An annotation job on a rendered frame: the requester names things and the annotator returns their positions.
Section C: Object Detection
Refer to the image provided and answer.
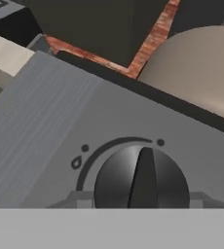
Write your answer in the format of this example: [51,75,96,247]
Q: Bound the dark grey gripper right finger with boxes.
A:
[188,191,224,209]

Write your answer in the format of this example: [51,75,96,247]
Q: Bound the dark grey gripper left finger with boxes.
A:
[47,190,96,209]

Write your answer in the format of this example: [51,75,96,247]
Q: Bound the black round stove knob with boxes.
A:
[93,144,191,209]

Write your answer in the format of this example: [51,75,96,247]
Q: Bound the grey stove with black hob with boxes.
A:
[0,50,224,209]

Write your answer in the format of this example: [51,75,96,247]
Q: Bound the beige pot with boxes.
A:
[136,25,224,124]

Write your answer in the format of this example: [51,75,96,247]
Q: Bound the black appliance with grey panel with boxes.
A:
[0,0,44,49]

